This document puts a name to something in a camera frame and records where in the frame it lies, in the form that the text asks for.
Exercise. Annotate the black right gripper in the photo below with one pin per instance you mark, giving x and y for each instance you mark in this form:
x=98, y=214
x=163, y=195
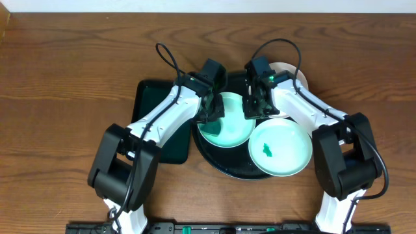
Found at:
x=249, y=113

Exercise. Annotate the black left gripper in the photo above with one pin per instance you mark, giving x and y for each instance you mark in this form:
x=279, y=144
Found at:
x=214, y=110

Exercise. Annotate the green sponge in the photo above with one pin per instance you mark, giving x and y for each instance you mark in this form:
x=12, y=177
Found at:
x=211, y=128

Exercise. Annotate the mint green plate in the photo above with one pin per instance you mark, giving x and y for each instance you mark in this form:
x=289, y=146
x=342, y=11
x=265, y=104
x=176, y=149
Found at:
x=236, y=129
x=280, y=147

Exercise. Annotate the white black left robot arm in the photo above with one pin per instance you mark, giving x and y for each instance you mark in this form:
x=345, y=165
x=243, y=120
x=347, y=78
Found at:
x=124, y=168

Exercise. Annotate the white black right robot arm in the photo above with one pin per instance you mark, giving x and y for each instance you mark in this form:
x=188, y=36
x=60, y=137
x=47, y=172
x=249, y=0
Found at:
x=348, y=165

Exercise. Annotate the dark green rectangular tray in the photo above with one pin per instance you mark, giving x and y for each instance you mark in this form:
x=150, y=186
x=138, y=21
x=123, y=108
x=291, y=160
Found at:
x=149, y=94

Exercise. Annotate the round black tray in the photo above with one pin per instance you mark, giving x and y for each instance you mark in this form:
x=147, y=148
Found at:
x=235, y=162

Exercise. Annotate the mint green plate front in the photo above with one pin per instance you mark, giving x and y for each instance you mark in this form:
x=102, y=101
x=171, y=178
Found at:
x=280, y=147

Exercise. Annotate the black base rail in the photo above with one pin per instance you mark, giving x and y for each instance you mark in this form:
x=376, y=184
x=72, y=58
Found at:
x=170, y=228

